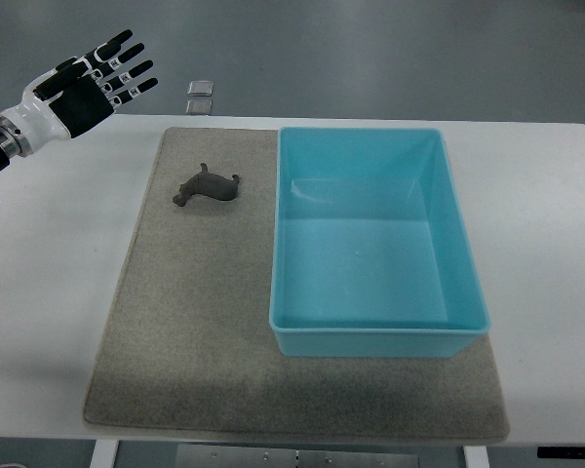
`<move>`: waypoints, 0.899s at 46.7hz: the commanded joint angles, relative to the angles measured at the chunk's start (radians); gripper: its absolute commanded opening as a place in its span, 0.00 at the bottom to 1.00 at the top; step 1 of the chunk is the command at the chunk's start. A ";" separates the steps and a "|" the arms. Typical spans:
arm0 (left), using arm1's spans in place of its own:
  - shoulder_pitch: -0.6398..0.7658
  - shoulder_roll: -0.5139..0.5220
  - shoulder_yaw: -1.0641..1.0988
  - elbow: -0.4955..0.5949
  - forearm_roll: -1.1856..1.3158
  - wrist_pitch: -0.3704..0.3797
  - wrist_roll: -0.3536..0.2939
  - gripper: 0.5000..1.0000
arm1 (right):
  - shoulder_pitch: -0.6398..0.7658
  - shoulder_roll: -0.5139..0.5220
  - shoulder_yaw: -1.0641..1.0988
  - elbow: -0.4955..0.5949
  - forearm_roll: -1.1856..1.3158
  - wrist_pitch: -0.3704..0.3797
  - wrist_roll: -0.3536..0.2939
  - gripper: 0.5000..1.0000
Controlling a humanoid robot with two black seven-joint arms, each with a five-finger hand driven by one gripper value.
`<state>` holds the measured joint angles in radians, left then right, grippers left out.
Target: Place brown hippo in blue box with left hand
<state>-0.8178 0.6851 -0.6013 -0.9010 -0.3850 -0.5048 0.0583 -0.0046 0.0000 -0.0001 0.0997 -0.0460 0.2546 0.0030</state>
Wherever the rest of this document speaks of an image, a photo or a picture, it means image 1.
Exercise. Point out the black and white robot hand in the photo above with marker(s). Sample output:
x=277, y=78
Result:
x=75, y=96

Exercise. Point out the brown toy hippo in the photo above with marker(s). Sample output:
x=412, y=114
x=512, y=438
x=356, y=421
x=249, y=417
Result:
x=208, y=184

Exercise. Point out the blue plastic box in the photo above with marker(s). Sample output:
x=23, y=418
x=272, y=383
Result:
x=371, y=256

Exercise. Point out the lower silver floor plate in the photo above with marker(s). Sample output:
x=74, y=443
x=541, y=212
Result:
x=199, y=106

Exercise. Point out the grey felt mat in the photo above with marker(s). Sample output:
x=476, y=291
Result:
x=188, y=348

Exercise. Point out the white left table leg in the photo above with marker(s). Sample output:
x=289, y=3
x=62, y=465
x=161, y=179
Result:
x=104, y=454

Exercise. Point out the white table leg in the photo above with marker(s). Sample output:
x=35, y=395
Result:
x=476, y=457
x=104, y=454

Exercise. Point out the grey metal crossbar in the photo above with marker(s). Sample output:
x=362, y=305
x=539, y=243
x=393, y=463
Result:
x=224, y=456

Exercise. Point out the white right table leg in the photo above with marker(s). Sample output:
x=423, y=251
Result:
x=476, y=457

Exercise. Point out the black table control panel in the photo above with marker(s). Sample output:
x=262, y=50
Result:
x=572, y=452

